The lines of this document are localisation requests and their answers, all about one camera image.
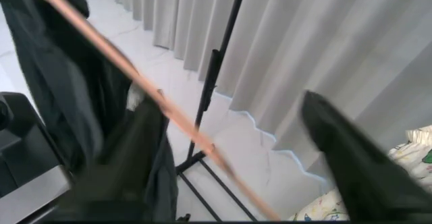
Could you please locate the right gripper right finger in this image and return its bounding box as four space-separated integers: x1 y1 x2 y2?
300 90 432 222

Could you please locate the cream printed garment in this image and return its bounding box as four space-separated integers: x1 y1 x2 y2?
290 125 432 222

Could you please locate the black clothes rack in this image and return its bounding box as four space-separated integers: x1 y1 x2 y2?
175 0 432 222

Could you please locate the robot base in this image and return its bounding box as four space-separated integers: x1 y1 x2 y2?
0 91 72 224

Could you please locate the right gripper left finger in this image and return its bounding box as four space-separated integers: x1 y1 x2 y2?
57 95 169 222

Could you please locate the dark grey garment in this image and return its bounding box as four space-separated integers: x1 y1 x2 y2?
0 0 178 222

